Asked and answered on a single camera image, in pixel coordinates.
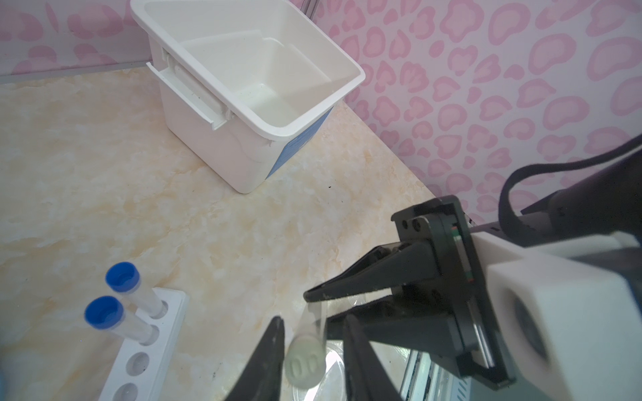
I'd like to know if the clear petri dish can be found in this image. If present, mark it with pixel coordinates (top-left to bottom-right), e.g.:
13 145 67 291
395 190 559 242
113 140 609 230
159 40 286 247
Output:
290 300 402 401

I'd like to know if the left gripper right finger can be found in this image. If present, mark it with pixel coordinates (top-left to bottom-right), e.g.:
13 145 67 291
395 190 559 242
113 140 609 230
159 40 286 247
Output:
343 315 401 400

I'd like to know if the white-capped test tube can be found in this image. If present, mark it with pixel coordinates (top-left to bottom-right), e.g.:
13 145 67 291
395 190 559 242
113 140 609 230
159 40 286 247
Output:
284 302 327 389

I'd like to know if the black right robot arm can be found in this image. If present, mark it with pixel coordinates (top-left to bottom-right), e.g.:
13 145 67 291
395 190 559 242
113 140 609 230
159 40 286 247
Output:
304 138 641 400

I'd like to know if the blue-capped test tube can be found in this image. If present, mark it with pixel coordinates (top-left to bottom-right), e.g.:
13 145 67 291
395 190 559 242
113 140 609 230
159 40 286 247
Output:
84 296 159 346
105 262 167 319

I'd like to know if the white plastic storage bin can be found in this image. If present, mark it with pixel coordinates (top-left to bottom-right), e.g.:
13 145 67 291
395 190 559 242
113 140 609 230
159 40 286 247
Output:
130 1 365 194

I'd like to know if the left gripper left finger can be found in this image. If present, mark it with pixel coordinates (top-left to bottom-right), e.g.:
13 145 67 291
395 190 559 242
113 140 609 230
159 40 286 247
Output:
225 316 285 401

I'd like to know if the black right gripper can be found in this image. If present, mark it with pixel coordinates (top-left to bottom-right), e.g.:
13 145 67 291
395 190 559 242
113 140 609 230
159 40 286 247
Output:
304 195 517 390

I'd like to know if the white test tube rack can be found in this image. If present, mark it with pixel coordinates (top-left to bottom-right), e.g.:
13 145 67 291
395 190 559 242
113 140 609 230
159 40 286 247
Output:
99 287 189 400

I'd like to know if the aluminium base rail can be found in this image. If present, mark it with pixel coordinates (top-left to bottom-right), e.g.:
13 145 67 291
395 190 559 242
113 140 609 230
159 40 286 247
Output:
400 351 471 401

